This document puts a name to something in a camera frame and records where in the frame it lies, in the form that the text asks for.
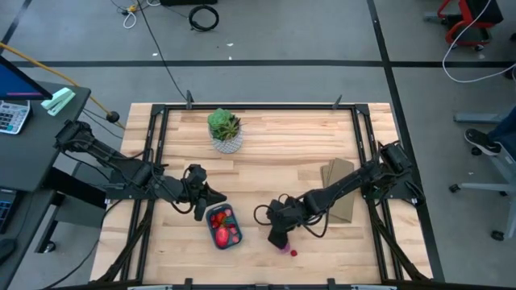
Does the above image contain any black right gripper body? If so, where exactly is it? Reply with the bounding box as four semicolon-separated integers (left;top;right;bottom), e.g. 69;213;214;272
265;196;310;231

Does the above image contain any grey office chair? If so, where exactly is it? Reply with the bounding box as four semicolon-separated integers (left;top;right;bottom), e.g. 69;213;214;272
449;111;516;242

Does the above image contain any yellow cable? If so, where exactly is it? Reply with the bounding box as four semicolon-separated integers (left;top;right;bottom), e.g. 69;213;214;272
0;41;126;130

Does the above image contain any white floor cable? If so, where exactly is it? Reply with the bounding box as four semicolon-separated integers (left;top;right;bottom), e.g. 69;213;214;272
442;0;516;85

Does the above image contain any black floor cable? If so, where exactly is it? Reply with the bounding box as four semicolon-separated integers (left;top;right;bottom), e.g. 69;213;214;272
135;0;189;102

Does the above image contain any black metal table frame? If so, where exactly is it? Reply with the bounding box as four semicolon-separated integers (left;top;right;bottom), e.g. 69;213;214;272
90;94;435;290

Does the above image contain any red and black cart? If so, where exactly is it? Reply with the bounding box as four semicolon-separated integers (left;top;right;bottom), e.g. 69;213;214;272
422;0;505;52

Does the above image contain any computer monitor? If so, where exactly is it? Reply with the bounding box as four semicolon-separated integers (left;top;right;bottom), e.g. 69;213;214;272
0;54;53;102

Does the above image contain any black desk leg frame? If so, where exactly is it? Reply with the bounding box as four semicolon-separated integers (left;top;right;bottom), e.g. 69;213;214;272
34;167;108;255

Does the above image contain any succulent in white patterned pot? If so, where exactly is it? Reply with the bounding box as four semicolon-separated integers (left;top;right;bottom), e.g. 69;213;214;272
206;107;245;155

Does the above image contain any grey desk calculator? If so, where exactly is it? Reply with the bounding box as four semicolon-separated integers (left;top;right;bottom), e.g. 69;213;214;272
0;99;31;135

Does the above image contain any teal plastic tupperware container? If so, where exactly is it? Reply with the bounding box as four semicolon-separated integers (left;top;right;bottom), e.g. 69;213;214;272
206;203;243;251

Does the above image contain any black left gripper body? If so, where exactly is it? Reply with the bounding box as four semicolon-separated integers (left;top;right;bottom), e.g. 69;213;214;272
179;164;209;222

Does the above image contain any black keyboard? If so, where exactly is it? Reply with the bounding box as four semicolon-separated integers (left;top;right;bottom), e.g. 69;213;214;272
0;188;18;234

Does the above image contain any large red toy strawberry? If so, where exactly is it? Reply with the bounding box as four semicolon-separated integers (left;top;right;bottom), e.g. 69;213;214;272
215;226;230;248

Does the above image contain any person's shoe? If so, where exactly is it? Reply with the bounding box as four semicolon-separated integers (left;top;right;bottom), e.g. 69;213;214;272
463;127;503;157

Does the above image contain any short white cable loop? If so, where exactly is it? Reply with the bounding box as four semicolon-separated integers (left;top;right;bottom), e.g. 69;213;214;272
123;10;138;30

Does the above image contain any coiled black cable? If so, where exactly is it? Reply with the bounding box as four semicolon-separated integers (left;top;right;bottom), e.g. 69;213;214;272
188;4;221;33

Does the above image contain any mint green stapler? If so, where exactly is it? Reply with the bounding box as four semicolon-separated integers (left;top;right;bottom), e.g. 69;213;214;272
40;87;77;117

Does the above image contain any black desk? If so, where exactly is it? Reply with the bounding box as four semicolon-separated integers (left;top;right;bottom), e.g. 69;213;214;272
0;81;92;193

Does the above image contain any tan cardboard piece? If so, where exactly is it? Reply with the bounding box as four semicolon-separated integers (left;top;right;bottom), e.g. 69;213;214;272
320;157;356;225

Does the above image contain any black box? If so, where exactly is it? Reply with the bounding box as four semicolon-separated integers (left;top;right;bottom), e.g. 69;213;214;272
160;0;218;6

